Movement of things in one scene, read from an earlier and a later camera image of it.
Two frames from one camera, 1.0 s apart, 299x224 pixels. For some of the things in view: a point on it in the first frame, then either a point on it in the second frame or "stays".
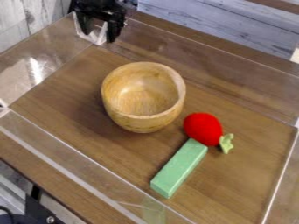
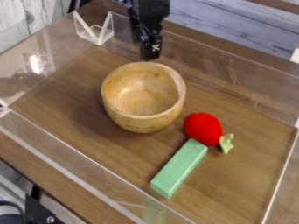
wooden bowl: x=143 y=94 stays
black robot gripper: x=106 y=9 to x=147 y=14
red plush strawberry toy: x=203 y=128 stays
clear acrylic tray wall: x=51 y=185 stays
